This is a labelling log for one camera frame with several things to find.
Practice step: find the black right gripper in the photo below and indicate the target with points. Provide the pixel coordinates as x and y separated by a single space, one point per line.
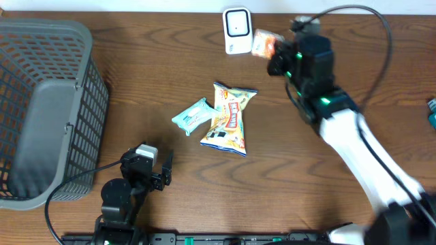
272 64

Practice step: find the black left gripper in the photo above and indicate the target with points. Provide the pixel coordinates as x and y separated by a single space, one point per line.
164 177

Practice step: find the orange tissue box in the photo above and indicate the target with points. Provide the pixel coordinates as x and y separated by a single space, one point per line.
264 43

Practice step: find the light teal snack packet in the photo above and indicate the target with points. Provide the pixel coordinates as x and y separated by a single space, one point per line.
189 119

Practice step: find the yellow snack bag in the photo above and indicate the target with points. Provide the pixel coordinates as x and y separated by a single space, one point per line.
227 129

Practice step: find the teal mouthwash bottle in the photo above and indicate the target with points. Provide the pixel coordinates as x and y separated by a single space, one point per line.
432 117

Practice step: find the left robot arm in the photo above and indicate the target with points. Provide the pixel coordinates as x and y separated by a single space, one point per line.
123 198

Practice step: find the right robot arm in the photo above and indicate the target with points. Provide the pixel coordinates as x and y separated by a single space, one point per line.
405 213

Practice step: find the white barcode scanner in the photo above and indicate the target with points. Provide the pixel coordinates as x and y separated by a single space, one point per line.
237 29

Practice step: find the grey plastic shopping basket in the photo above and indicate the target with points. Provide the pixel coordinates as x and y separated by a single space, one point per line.
53 111

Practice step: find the black mounting rail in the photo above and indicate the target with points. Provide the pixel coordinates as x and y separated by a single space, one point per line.
204 239

